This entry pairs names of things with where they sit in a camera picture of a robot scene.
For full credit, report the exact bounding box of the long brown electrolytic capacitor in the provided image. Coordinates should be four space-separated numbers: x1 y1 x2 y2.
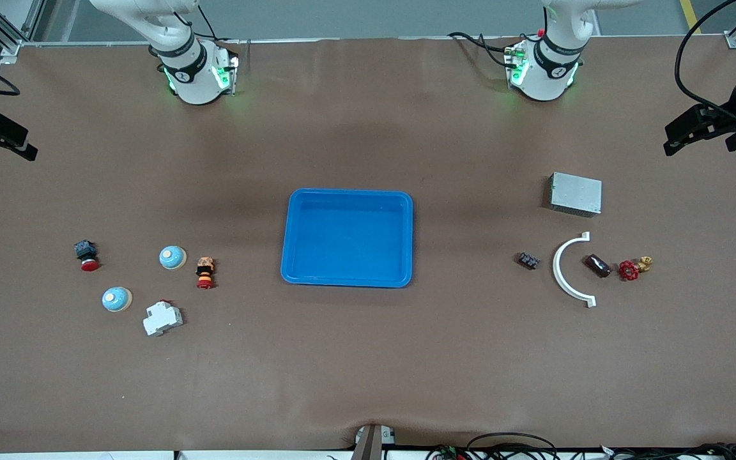
583 253 613 279

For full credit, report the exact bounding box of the blue dome bell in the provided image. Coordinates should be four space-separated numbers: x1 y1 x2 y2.
101 286 134 313
158 245 187 271

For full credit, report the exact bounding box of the blue plastic tray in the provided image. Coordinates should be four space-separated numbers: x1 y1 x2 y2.
280 188 414 289

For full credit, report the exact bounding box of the silver metal box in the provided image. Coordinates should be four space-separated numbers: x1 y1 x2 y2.
547 171 603 218

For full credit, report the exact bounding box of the red mushroom button black body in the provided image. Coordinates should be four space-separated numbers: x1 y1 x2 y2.
74 240 102 272

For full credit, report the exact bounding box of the brass valve red handwheel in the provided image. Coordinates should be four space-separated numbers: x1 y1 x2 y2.
618 256 654 282

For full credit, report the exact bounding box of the orange and red push button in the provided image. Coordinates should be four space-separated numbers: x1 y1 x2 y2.
195 256 217 289

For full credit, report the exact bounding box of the white circuit breaker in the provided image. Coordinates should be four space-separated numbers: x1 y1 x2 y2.
142 299 184 337

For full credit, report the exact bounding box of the brown table mat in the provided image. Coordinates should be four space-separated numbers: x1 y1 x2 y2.
0 35 736 454

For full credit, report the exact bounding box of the white semicircular bracket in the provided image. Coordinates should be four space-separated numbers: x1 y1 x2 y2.
552 231 597 309

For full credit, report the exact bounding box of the black right base cable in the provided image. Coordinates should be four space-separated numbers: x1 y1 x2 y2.
192 3 241 45

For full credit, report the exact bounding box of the black base cable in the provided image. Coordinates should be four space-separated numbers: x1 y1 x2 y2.
192 3 241 45
448 31 512 68

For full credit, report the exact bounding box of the black left base cable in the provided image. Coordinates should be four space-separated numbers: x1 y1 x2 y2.
448 31 512 68

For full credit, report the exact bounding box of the black cable bundle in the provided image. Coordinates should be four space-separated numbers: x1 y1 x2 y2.
425 433 736 460

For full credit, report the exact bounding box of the metal stand bracket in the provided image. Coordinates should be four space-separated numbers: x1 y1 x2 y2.
351 424 397 460

